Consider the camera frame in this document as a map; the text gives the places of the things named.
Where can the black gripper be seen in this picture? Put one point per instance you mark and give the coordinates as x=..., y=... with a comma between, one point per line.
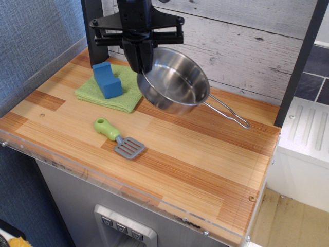
x=138, y=22

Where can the stainless steel pan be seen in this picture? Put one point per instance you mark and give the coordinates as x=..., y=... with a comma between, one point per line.
x=176, y=85

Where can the green folded cloth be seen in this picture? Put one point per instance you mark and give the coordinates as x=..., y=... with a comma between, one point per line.
x=90, y=91

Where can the clear acrylic edge guard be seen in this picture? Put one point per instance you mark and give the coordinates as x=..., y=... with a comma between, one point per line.
x=185, y=205

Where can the blue wooden block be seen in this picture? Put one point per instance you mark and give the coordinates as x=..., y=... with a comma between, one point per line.
x=109, y=85

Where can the silver dispenser panel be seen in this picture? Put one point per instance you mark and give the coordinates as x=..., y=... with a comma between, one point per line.
x=118, y=230

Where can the white ridged appliance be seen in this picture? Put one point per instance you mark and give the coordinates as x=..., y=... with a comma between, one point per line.
x=300, y=164

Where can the yellow object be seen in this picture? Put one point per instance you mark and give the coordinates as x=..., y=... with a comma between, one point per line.
x=18, y=242

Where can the green handled grey spatula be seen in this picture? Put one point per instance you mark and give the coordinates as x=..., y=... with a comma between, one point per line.
x=128, y=147

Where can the black right post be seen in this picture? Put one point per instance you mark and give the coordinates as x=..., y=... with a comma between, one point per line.
x=312, y=31

